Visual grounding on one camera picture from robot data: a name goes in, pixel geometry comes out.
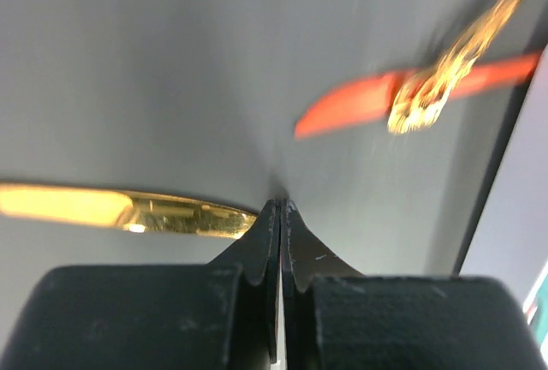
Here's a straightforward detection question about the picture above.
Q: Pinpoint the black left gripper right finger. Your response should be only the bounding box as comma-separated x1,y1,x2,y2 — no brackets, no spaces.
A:
280,201,545,369

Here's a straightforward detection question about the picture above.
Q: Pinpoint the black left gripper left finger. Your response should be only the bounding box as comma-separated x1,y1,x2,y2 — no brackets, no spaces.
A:
1,200,280,369

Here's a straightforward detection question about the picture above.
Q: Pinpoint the gold metal knife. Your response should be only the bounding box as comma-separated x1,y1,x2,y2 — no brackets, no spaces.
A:
1,182,257,240

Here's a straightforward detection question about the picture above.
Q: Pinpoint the orange plastic knife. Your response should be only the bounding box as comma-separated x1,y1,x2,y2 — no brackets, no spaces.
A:
294,51,542,140

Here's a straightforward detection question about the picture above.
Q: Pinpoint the gold metal spoon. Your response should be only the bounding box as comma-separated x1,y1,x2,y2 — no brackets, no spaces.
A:
387,0,523,134

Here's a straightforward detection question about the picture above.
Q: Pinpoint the white divided utensil tray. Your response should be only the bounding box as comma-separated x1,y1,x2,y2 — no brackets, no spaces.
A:
461,55,547,343

